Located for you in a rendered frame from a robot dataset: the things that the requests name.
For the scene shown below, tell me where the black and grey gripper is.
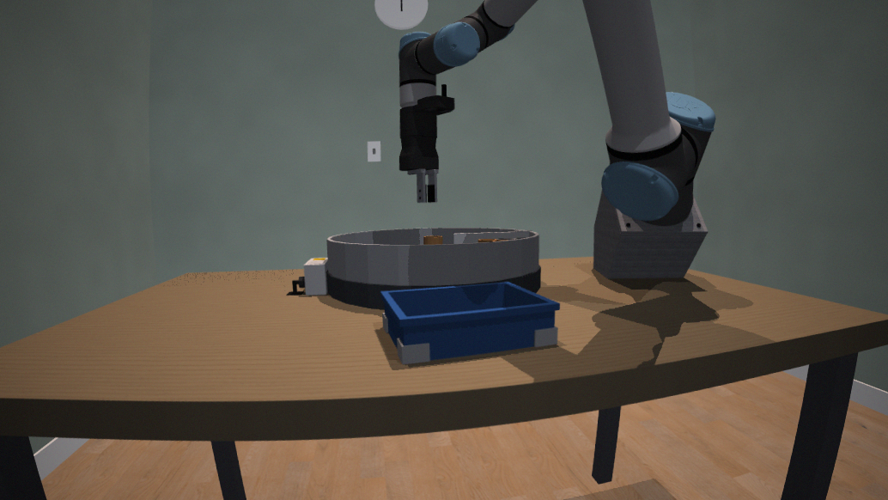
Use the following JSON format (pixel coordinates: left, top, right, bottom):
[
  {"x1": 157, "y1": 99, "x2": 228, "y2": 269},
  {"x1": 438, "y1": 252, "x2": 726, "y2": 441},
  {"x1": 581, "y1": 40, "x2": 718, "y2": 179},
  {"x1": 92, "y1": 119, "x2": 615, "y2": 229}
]
[{"x1": 399, "y1": 83, "x2": 454, "y2": 203}]

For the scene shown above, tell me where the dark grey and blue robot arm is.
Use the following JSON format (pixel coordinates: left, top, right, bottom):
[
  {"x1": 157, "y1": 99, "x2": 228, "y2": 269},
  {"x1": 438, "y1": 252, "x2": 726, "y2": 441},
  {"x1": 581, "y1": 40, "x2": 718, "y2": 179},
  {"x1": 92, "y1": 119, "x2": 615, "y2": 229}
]
[{"x1": 398, "y1": 0, "x2": 715, "y2": 226}]

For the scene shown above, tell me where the blue open crate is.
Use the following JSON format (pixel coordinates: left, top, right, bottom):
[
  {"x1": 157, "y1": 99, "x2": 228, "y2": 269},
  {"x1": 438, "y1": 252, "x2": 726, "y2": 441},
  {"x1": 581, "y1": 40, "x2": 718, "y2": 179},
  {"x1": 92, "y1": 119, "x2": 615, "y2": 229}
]
[{"x1": 380, "y1": 282, "x2": 560, "y2": 364}]

